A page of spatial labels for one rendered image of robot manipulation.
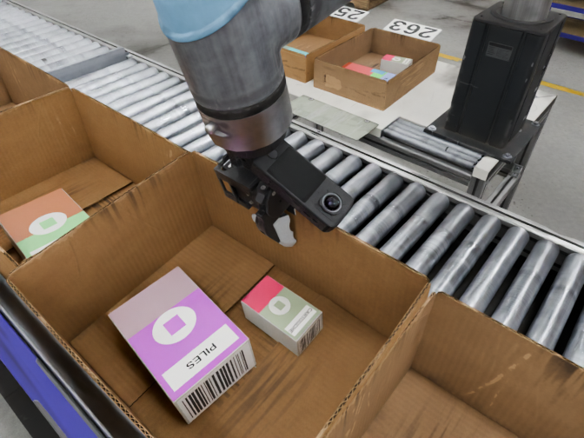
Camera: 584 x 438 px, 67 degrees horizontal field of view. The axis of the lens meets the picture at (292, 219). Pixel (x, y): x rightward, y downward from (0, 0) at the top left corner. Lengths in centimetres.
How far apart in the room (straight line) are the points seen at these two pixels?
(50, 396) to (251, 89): 46
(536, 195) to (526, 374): 209
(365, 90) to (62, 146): 90
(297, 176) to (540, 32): 88
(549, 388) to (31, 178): 94
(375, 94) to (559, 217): 135
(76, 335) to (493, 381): 56
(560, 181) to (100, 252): 246
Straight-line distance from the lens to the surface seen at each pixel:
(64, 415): 64
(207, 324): 58
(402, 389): 63
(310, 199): 46
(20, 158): 101
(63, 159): 104
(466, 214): 112
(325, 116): 142
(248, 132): 42
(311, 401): 59
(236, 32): 37
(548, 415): 60
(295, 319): 59
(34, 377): 69
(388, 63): 171
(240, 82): 39
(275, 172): 47
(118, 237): 66
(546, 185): 271
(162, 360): 57
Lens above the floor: 144
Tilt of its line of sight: 42 degrees down
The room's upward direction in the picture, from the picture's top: straight up
